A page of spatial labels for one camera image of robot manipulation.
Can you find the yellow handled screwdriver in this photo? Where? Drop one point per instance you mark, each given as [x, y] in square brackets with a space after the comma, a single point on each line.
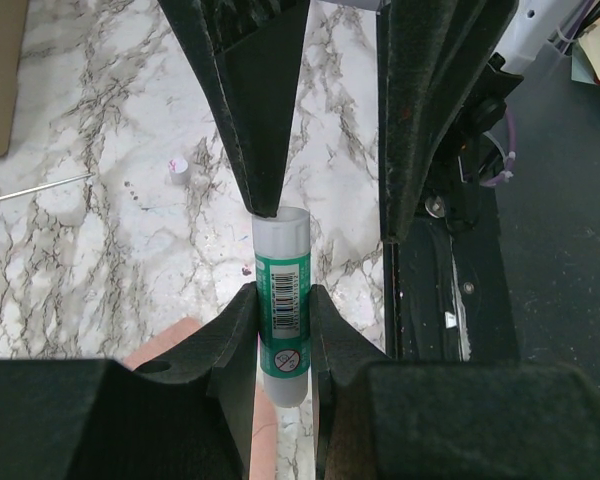
[45, 186]

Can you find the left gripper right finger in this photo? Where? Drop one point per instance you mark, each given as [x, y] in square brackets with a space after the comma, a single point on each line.
[379, 418]

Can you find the green glue stick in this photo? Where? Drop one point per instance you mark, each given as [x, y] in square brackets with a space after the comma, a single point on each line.
[282, 249]

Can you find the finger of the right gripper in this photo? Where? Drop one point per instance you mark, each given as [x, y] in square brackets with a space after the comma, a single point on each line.
[246, 56]
[430, 54]

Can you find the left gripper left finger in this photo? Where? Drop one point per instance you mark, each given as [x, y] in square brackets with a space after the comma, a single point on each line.
[186, 414]

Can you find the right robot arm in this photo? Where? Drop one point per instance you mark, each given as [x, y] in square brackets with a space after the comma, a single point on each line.
[456, 173]

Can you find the white glue stick cap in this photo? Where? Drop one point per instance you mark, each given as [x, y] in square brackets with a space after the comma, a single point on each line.
[179, 170]

